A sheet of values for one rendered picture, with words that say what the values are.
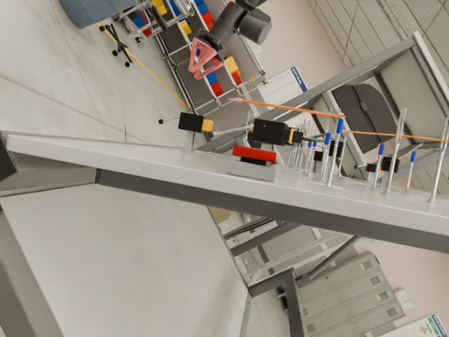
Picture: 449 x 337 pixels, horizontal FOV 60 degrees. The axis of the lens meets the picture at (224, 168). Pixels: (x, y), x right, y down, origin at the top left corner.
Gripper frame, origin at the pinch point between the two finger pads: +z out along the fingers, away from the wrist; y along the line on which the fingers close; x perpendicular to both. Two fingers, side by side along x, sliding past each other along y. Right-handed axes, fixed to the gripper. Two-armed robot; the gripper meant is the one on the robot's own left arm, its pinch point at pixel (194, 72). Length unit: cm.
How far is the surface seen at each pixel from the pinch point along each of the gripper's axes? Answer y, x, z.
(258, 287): 67, -44, 49
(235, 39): 725, 291, -223
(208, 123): 1.7, -10.0, 8.9
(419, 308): 725, -315, 37
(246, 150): -50, -33, 12
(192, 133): 2.7, -7.6, 13.3
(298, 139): -24.6, -34.5, 4.1
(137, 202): -7.5, -9.6, 34.0
